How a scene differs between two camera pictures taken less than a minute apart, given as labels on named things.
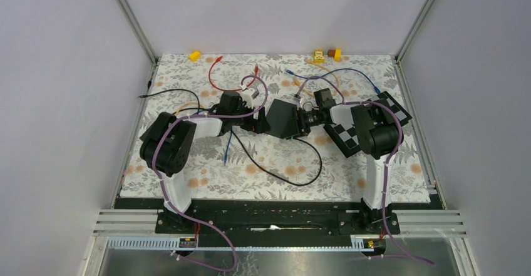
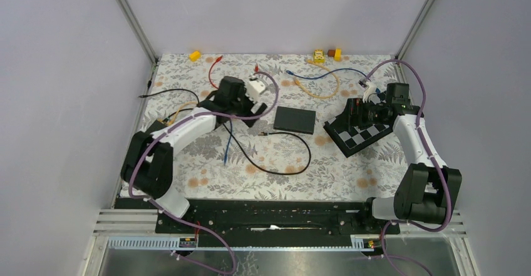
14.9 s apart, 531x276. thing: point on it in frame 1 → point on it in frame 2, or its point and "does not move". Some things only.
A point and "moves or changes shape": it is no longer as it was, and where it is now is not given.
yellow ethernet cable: [297, 82] does not move
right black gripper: [302, 126] → [363, 122]
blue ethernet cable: [376, 88] does not move
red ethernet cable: [233, 89] does not move
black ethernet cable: [243, 144] moves or changes shape
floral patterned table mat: [243, 164] does not move
